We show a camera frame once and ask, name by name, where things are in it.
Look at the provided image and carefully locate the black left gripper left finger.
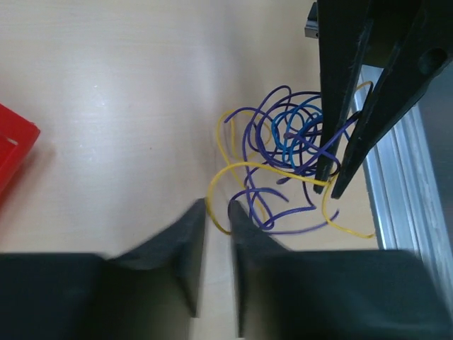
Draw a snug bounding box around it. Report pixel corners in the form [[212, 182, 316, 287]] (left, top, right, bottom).
[[1, 199, 206, 339]]

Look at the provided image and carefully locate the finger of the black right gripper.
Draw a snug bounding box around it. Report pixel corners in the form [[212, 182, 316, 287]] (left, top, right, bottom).
[[330, 0, 453, 200], [317, 1, 374, 194]]

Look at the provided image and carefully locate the aluminium table frame rail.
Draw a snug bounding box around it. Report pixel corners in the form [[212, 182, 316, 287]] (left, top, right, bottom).
[[304, 1, 453, 305]]

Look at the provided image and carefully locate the purple wire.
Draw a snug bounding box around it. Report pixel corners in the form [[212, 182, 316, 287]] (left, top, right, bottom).
[[224, 84, 362, 235]]

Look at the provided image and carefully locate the red bin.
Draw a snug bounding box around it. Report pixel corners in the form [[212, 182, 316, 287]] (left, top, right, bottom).
[[1, 105, 40, 205]]

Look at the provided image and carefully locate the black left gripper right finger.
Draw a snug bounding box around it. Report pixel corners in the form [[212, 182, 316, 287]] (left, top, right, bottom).
[[228, 200, 452, 339]]

